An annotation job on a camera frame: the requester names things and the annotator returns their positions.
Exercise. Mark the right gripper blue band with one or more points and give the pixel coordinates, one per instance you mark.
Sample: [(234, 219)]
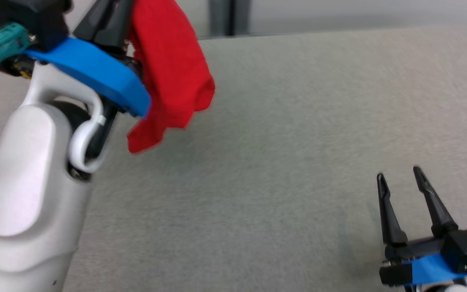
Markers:
[(424, 269)]

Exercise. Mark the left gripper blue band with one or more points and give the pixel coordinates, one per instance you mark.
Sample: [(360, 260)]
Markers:
[(95, 69)]

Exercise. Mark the red shorts white waistband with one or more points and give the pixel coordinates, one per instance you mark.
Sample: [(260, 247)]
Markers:
[(168, 61)]

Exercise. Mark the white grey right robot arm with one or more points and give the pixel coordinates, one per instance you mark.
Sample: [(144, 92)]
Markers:
[(448, 288)]

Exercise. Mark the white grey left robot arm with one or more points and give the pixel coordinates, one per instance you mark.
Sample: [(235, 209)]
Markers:
[(18, 182)]

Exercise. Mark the grey partition post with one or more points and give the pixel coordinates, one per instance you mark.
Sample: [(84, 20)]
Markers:
[(229, 16)]

